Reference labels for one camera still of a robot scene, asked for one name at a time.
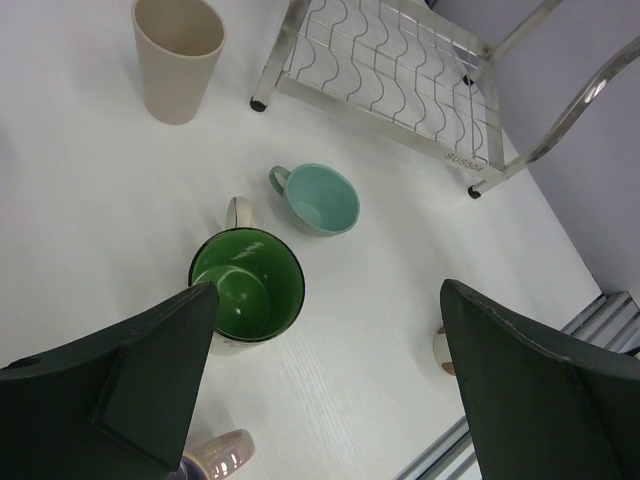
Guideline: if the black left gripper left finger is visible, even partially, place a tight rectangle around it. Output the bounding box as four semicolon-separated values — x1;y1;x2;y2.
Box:
1;283;219;479

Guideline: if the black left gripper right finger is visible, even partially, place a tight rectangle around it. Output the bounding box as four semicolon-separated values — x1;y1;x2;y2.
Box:
439;278;640;480

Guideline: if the steel lined paper cup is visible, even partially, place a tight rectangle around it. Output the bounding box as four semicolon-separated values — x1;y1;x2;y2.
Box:
433;326;456;376

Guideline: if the light teal mug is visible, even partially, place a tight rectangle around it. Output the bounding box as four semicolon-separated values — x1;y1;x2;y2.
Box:
268;163;360;237

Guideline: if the stainless steel dish rack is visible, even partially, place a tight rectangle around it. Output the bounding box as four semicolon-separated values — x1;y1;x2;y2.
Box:
250;1;639;199

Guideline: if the pink purple mug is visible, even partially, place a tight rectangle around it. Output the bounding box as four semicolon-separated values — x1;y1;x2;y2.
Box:
167;429;255;480

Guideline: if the green interior floral mug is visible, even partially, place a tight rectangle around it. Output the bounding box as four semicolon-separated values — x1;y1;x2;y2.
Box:
188;196;306;355

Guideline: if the beige tumbler cup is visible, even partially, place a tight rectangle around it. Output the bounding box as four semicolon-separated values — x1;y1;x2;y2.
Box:
131;0;226;125

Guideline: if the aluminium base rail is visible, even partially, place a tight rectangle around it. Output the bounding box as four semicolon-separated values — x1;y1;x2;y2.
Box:
389;290;640;480

